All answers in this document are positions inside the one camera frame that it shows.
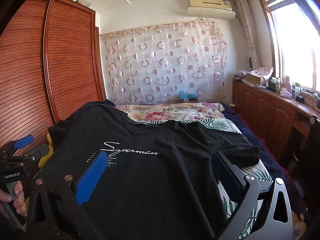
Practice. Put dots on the cardboard box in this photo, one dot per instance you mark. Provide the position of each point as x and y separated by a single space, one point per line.
255 79

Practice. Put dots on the window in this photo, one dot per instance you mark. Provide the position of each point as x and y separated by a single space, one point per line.
295 42

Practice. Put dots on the pink white ornament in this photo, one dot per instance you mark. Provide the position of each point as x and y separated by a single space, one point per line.
286 85

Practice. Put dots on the person's left hand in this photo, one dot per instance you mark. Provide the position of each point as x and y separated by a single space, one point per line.
19 192

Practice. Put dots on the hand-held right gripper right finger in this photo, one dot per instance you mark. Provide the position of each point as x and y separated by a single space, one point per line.
226 173

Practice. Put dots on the black t-shirt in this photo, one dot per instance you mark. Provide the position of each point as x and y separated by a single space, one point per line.
155 180

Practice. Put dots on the stack of papers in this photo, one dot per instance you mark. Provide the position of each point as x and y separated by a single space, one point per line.
240 75

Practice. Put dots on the folded navy garment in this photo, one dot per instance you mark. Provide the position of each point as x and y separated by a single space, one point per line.
107 103

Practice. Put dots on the small black device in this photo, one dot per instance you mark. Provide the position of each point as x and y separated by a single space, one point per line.
300 99

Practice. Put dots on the beige patterned window curtain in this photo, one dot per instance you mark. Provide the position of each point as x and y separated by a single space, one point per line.
248 35

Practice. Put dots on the floral blanket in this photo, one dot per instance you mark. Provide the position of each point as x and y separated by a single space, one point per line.
175 111

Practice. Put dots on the wooden sideboard cabinet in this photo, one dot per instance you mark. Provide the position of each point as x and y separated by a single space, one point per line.
265 110

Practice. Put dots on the dark round hanging object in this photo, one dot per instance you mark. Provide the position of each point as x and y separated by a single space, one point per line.
250 62

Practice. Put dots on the leaf print bedsheet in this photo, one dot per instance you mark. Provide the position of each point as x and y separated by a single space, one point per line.
225 125

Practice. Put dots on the navy blanket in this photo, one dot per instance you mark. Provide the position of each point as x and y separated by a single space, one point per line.
252 130

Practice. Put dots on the white box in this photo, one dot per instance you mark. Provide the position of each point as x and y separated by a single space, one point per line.
84 2

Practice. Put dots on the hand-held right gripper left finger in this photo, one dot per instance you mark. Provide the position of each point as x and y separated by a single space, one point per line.
91 177

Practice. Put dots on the dark chair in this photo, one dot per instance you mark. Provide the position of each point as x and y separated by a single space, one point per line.
311 145

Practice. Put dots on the circle-patterned sheer curtain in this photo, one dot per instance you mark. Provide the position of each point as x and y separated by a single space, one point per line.
162 62

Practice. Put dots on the wall air conditioner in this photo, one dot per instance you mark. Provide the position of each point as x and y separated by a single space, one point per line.
211 7

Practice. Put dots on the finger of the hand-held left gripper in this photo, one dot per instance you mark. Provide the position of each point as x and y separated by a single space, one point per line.
40 152
23 141

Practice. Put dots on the blue box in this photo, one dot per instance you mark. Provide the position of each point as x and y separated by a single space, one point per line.
187 96

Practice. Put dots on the wooden slatted wardrobe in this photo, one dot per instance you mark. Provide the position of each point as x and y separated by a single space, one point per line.
70 55

